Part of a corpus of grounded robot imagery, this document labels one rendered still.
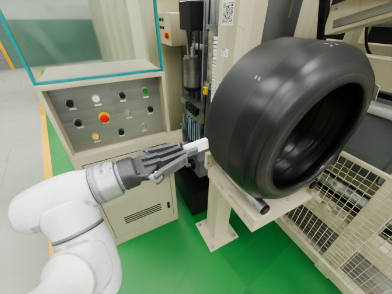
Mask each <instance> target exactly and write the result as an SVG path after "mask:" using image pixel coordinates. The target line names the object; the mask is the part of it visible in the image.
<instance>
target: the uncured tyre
mask: <svg viewBox="0 0 392 294"><path fill-rule="evenodd" d="M329 41H330V40H319V39H312V38H301V37H281V38H276V39H273V40H270V41H266V42H264V43H262V44H260V45H258V46H256V47H254V48H253V49H251V50H250V51H249V52H247V53H246V54H244V55H243V56H242V57H241V58H240V59H239V60H238V61H237V62H236V63H235V64H234V65H233V66H232V67H231V69H230V70H229V72H228V73H227V74H226V75H225V77H224V78H223V80H222V81H221V83H220V85H219V86H218V88H217V90H216V92H215V94H214V96H213V99H212V101H211V105H210V107H209V111H208V115H207V119H206V138H207V139H208V146H209V150H210V153H211V155H212V157H213V159H214V160H215V162H216V163H217V164H218V165H219V166H220V167H221V168H222V169H223V170H224V171H225V172H226V174H227V175H228V176H229V177H230V178H231V179H232V180H233V181H234V182H235V183H236V184H237V185H238V186H239V187H240V189H241V190H243V191H244V192H245V193H247V194H249V195H250V196H252V197H254V198H259V199H279V198H283V197H287V196H289V195H291V194H293V193H295V192H297V191H299V190H301V189H302V188H303V187H305V186H307V185H308V184H309V183H311V182H312V181H313V180H314V179H315V178H317V177H318V176H319V175H320V174H321V173H322V172H323V171H325V169H326V168H327V167H328V166H329V165H330V164H332V162H333V161H334V160H335V159H336V158H337V157H338V155H339V154H340V153H341V152H342V151H343V150H344V148H345V147H346V146H347V144H348V143H349V141H350V140H351V139H352V137H353V136H354V134H355V132H356V131H357V129H358V128H359V126H360V124H361V122H362V121H363V119H364V117H365V115H366V113H367V110H368V108H369V106H370V103H371V101H372V97H373V93H374V89H375V74H374V72H373V69H372V66H371V64H370V62H369V60H368V57H367V55H366V54H365V53H364V52H363V51H362V50H361V49H360V48H358V47H355V46H353V45H351V44H349V43H346V42H341V41H333V42H336V43H338V44H340V45H339V46H336V47H333V48H331V47H329V46H327V45H325V44H322V43H326V42H329ZM256 73H258V74H262V75H265V76H264V77H263V78H262V79H261V80H260V81H259V83H257V82H254V81H252V78H253V77H254V76H255V75H256Z"/></svg>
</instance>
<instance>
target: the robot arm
mask: <svg viewBox="0 0 392 294"><path fill-rule="evenodd" d="M208 148H209V146H208V139H207V138H202V139H199V140H197V141H194V142H190V143H187V144H185V145H182V143H181V142H179V144H178V143H177V142H174V143H169V144H166V145H161V146H156V147H152V148H143V149H142V151H143V152H142V155H139V156H138V157H136V158H135V159H132V158H131V157H126V158H124V159H121V160H118V161H117V162H116V164H115V163H114V162H113V161H112V160H109V161H107V162H104V163H101V164H98V165H96V166H92V167H89V168H88V169H84V170H75V171H69V172H67V173H63V174H60V175H57V176H54V177H52V178H49V179H47V180H44V181H42V182H40V183H38V184H36V185H34V186H32V187H30V188H28V189H26V190H24V191H23V192H21V193H20V194H18V195H17V196H16V197H15V198H14V199H13V200H12V201H11V202H10V204H9V208H8V221H9V224H10V226H11V227H12V229H13V230H15V231H16V232H19V233H24V234H31V235H36V234H40V233H44V234H45V235H46V236H47V238H48V239H49V241H50V242H51V244H52V247H53V250H54V254H53V255H52V256H51V258H50V260H49V262H48V263H47V264H46V265H45V267H44V268H43V271H42V273H41V278H40V284H39V286H38V287H36V288H35V289H34V290H32V291H31V292H29V293H27V294H117V293H118V291H119V289H120V286H121V282H122V266H121V260H120V256H119V253H118V250H117V246H116V244H115V241H114V239H113V236H112V234H111V232H110V230H109V228H108V227H107V225H106V223H105V221H104V219H103V215H102V211H101V207H100V205H102V204H105V203H107V202H109V201H111V200H114V199H116V198H118V197H121V196H123V195H124V194H125V189H126V190H130V189H132V188H134V187H137V186H140V185H141V182H142V181H148V180H153V181H155V183H156V184H157V185H158V184H160V183H161V182H162V181H163V180H164V179H165V178H166V177H168V176H170V175H171V174H173V173H174V172H176V171H178V170H179V169H180V168H182V167H184V166H185V165H187V164H188V157H190V156H192V155H195V154H197V153H198V152H200V151H203V150H205V149H208Z"/></svg>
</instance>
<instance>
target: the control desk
mask: <svg viewBox="0 0 392 294"><path fill-rule="evenodd" d="M34 90H35V92H36V94H37V96H38V98H39V100H40V102H41V103H42V105H43V107H44V109H45V112H46V113H47V115H48V117H49V119H50V121H51V123H52V125H53V127H54V129H55V131H56V133H57V135H58V137H59V139H60V141H61V143H62V144H63V146H64V148H65V150H66V152H67V154H68V156H69V158H70V160H71V162H72V164H73V166H74V168H75V170H84V169H88V168H89V167H92V166H96V165H99V164H101V163H104V162H107V161H109V160H112V161H113V162H114V163H115V164H116V162H117V161H118V160H121V159H124V158H127V157H131V158H132V159H135V158H136V157H138V156H139V155H142V152H143V151H142V149H143V148H152V147H156V146H161V145H166V144H170V143H171V137H170V124H169V112H168V105H167V93H166V81H165V72H163V71H159V72H148V73H139V74H133V75H123V76H114V77H108V78H98V79H88V80H79V81H73V82H63V83H53V84H47V85H38V86H34ZM100 207H101V213H102V215H103V219H104V221H105V223H106V225H107V227H108V228H109V230H110V232H111V234H112V236H113V239H114V241H115V244H116V246H117V245H119V244H121V243H123V242H126V241H128V240H131V239H133V238H135V237H137V236H139V235H142V234H144V233H146V232H148V231H151V230H153V229H156V228H158V227H160V226H162V225H165V224H167V223H169V222H171V221H174V220H176V219H178V211H177V199H176V187H175V180H174V173H173V174H171V175H170V176H168V177H166V178H165V179H164V180H163V181H162V182H161V183H160V184H158V185H157V184H156V183H155V181H153V180H148V181H142V182H141V185H139V186H137V187H134V188H132V189H130V190H126V189H125V194H124V195H123V196H121V197H118V198H116V199H113V200H111V201H109V202H107V203H105V204H102V205H100Z"/></svg>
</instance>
